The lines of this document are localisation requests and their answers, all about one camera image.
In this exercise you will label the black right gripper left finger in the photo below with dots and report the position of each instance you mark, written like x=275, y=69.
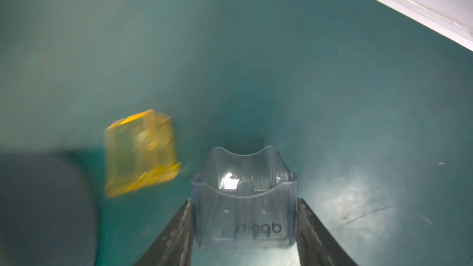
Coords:
x=174, y=245

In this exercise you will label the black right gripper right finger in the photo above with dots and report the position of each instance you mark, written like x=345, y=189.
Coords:
x=316, y=245

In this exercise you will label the yellow transparent shavings tray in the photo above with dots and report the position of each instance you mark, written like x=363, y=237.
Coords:
x=140, y=151

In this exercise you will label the grey trash bin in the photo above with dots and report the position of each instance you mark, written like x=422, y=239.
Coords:
x=48, y=212

